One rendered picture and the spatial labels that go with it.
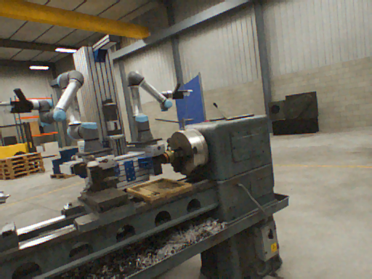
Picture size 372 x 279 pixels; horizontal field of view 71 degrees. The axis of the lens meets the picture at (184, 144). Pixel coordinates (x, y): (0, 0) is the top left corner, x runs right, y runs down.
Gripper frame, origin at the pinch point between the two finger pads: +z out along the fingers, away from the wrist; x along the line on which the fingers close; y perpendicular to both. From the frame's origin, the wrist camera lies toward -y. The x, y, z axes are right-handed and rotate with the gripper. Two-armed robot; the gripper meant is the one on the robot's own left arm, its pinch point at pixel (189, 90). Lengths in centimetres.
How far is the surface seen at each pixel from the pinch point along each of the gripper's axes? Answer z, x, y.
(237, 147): -8, 99, 39
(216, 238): -41, 124, 87
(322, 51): 773, -532, -65
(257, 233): 0, 108, 105
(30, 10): -233, -1001, -331
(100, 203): -104, 124, 46
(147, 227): -81, 117, 70
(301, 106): 620, -477, 119
